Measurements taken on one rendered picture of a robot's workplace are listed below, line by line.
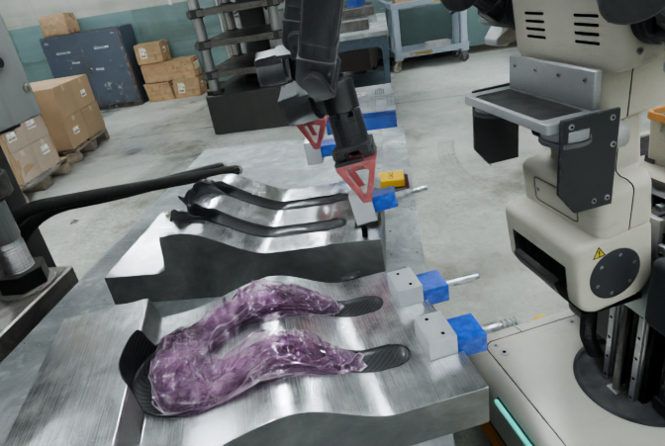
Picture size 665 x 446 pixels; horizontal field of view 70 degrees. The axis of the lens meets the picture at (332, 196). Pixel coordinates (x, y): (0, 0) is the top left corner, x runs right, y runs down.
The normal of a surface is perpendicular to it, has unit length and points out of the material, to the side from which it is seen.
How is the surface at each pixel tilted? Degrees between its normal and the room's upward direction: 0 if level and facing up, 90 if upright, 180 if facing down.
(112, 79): 90
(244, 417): 15
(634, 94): 90
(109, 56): 90
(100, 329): 0
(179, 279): 90
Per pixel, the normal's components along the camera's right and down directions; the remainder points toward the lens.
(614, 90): 0.25, 0.37
